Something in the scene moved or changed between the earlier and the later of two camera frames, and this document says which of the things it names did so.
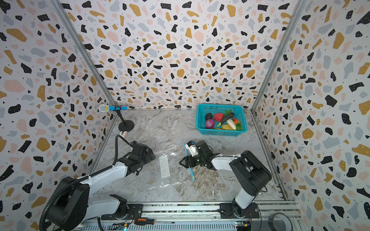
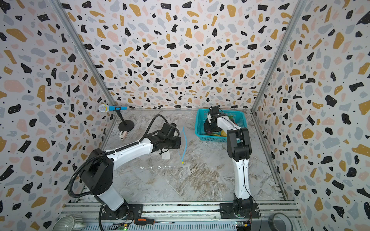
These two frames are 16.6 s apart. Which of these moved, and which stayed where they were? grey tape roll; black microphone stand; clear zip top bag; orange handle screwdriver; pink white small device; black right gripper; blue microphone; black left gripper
Moved: clear zip top bag; black left gripper; black right gripper
Stayed: pink white small device; grey tape roll; orange handle screwdriver; black microphone stand; blue microphone
